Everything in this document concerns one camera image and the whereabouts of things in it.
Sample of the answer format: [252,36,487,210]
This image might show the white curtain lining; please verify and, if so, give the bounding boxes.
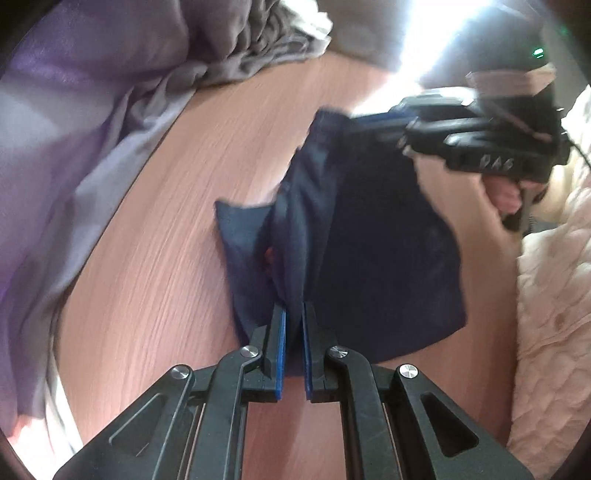
[281,0,334,58]

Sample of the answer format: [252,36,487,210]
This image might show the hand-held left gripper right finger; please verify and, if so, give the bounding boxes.
[301,300,534,480]

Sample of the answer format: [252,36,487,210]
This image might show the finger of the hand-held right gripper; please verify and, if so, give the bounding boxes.
[388,92,483,124]
[350,113,446,157]

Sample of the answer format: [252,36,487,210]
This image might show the person's cream quilted jacket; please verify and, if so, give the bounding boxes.
[505,222,591,464]

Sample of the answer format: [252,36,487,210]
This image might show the grey curtain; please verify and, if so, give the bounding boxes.
[185,0,333,90]

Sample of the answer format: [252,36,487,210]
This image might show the purple curtain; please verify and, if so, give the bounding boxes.
[0,0,211,418]

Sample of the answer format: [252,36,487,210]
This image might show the person's right hand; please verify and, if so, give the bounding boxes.
[482,176,526,228]

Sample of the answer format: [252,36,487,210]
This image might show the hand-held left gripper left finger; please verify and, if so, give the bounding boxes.
[52,302,290,480]

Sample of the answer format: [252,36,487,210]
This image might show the dark navy pants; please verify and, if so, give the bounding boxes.
[215,107,468,371]

